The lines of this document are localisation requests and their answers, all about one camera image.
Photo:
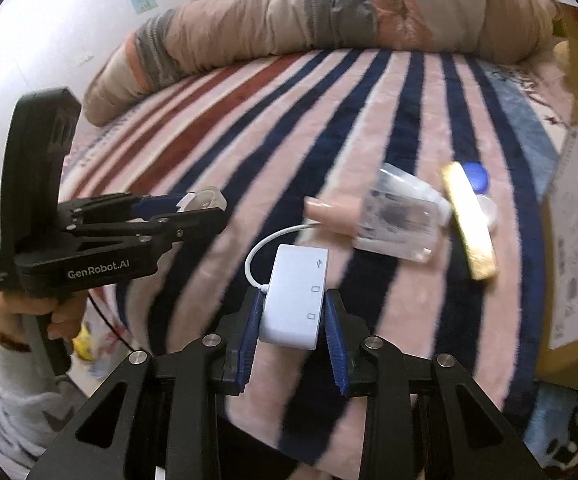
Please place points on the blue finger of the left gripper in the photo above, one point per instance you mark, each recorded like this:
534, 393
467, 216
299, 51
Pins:
148, 206

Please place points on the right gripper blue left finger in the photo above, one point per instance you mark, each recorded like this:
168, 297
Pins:
240, 331

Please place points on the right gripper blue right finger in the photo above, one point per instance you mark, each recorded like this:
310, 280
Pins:
345, 335

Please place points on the white usb hub adapter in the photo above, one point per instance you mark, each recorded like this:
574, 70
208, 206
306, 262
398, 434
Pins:
294, 295

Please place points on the clear bottle with beige cap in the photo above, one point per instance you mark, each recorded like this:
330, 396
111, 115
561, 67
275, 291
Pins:
399, 216

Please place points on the gold rectangular lighter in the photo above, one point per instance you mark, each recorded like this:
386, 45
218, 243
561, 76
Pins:
471, 222

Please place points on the white jar with blue lid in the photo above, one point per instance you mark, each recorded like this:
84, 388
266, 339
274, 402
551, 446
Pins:
480, 183

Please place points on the person's left forearm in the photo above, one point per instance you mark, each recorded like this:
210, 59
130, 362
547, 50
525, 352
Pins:
33, 410

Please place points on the person's left hand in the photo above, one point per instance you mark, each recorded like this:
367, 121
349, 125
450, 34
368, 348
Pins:
65, 317

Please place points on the striped fleece blanket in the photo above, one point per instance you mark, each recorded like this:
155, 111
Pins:
295, 144

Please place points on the tan plush toy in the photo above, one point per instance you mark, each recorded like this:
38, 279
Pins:
562, 55

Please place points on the rolled striped pink duvet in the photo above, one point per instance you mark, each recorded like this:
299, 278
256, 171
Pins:
208, 34

